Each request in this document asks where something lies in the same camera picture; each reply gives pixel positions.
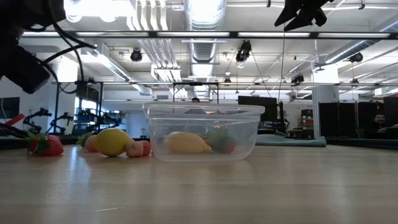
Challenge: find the pink lumpy toy fruit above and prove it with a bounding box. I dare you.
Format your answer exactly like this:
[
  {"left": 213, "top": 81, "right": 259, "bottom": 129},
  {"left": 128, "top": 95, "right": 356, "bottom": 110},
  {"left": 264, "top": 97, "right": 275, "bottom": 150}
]
[{"left": 126, "top": 141, "right": 144, "bottom": 158}]

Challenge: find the clear plastic tupperware container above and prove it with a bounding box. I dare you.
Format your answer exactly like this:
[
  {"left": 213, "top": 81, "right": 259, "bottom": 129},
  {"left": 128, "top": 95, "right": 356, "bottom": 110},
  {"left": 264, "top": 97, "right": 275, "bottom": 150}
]
[{"left": 142, "top": 102, "right": 266, "bottom": 162}]

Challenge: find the dark cabinet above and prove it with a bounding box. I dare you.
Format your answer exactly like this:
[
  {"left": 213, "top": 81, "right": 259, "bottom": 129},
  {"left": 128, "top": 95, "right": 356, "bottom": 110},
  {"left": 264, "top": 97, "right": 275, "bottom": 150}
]
[{"left": 377, "top": 95, "right": 398, "bottom": 140}]

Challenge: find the yellow toy banana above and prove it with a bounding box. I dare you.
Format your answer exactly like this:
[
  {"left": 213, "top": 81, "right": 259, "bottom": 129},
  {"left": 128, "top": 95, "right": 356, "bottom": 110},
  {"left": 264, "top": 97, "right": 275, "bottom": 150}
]
[{"left": 164, "top": 131, "right": 213, "bottom": 154}]

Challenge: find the teal cloth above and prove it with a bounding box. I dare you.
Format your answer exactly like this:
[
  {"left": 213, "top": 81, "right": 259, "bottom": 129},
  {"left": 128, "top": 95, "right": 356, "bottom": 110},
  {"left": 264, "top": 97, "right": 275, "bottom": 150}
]
[{"left": 255, "top": 133, "right": 327, "bottom": 148}]

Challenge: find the tall black metal frame rig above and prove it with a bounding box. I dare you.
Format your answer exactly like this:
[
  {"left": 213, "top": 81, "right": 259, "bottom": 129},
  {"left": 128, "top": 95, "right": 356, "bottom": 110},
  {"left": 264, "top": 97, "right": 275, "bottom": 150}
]
[{"left": 52, "top": 80, "right": 104, "bottom": 135}]

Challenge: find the black wall screen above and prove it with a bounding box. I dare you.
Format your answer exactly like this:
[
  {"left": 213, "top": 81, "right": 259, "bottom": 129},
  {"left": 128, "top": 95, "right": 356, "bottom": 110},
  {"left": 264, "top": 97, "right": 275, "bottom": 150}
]
[{"left": 0, "top": 96, "right": 21, "bottom": 119}]

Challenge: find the black ceiling spotlight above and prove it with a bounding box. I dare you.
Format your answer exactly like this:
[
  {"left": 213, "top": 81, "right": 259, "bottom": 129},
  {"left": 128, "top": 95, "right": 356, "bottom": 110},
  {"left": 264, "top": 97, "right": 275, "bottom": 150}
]
[
  {"left": 129, "top": 49, "right": 143, "bottom": 63},
  {"left": 349, "top": 52, "right": 364, "bottom": 64},
  {"left": 290, "top": 73, "right": 305, "bottom": 85},
  {"left": 235, "top": 40, "right": 252, "bottom": 63}
]

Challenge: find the red toy strawberry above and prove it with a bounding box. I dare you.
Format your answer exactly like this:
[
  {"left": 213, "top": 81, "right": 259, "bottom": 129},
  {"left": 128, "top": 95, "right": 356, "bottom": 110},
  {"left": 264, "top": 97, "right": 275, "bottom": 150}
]
[
  {"left": 203, "top": 127, "right": 236, "bottom": 154},
  {"left": 26, "top": 131, "right": 65, "bottom": 157}
]

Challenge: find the small black metal frame rig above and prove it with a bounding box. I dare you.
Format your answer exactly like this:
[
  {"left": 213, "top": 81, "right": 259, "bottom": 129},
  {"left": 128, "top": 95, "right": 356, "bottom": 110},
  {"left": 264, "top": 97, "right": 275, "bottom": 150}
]
[{"left": 172, "top": 82, "right": 220, "bottom": 104}]

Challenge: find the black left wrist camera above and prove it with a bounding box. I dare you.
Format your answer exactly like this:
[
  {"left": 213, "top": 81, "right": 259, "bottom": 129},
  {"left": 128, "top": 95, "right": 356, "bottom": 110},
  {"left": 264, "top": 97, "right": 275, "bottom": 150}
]
[{"left": 1, "top": 45, "right": 52, "bottom": 95}]

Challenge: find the dark robot workstation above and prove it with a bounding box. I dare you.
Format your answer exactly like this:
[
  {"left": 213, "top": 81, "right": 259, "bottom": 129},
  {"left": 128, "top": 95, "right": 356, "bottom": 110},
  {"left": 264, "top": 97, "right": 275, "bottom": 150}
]
[{"left": 73, "top": 107, "right": 127, "bottom": 135}]

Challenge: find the black monitor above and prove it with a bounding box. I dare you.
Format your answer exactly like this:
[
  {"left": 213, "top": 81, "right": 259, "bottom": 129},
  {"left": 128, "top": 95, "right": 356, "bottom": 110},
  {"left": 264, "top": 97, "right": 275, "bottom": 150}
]
[{"left": 238, "top": 95, "right": 278, "bottom": 123}]

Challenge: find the red bar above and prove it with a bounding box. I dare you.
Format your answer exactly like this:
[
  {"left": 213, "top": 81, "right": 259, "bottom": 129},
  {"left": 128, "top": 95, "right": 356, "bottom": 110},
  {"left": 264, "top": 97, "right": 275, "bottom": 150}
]
[{"left": 4, "top": 113, "right": 25, "bottom": 127}]

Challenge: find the person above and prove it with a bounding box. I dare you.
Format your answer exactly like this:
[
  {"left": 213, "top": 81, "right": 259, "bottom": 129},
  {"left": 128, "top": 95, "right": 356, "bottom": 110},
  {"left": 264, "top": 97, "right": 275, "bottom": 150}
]
[
  {"left": 183, "top": 96, "right": 208, "bottom": 115},
  {"left": 363, "top": 112, "right": 398, "bottom": 140}
]

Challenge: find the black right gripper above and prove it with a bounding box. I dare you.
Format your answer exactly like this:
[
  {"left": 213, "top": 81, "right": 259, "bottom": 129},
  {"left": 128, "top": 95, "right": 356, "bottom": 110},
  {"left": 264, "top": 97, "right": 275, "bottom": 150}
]
[{"left": 274, "top": 0, "right": 336, "bottom": 32}]

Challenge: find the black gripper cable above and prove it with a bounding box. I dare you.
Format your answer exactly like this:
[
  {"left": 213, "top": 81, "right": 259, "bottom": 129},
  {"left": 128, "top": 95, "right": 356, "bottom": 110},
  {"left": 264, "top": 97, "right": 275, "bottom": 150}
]
[
  {"left": 40, "top": 0, "right": 98, "bottom": 68},
  {"left": 46, "top": 43, "right": 86, "bottom": 95}
]

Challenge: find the pink toy peach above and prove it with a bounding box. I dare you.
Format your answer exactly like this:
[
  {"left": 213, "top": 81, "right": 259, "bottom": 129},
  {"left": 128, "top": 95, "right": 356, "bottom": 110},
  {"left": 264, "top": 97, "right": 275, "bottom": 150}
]
[{"left": 76, "top": 132, "right": 100, "bottom": 153}]

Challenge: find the red and white cabinet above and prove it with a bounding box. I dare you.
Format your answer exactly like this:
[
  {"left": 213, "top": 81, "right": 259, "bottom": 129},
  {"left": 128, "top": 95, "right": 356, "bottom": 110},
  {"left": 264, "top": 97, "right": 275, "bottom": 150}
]
[{"left": 300, "top": 108, "right": 315, "bottom": 131}]

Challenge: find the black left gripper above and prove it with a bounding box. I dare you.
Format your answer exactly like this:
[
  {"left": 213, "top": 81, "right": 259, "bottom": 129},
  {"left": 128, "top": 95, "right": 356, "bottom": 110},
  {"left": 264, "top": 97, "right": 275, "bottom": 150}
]
[{"left": 0, "top": 0, "right": 66, "bottom": 78}]

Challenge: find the black room divider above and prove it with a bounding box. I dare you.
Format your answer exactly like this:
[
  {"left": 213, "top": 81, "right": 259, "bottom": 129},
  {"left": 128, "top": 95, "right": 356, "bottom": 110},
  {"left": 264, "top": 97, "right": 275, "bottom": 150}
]
[{"left": 318, "top": 101, "right": 384, "bottom": 139}]

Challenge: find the silver ventilation duct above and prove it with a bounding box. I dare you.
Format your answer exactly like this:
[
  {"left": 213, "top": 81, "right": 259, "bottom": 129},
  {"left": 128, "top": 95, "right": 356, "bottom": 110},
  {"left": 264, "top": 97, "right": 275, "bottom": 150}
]
[{"left": 183, "top": 0, "right": 228, "bottom": 65}]

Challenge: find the yellow toy lemon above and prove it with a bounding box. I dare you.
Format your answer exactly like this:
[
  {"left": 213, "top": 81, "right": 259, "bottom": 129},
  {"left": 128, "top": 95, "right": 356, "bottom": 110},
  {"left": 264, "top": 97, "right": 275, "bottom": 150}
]
[{"left": 91, "top": 128, "right": 135, "bottom": 157}]

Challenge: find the red-pink toy fruit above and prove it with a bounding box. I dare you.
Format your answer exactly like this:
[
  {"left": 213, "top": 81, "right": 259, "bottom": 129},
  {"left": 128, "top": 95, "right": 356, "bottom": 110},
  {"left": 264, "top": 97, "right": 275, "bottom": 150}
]
[{"left": 141, "top": 139, "right": 152, "bottom": 157}]

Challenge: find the black frame bar with lights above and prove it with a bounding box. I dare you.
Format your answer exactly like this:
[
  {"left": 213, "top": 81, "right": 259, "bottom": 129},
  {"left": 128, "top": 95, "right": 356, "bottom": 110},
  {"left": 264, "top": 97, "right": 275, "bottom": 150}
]
[{"left": 20, "top": 30, "right": 398, "bottom": 40}]

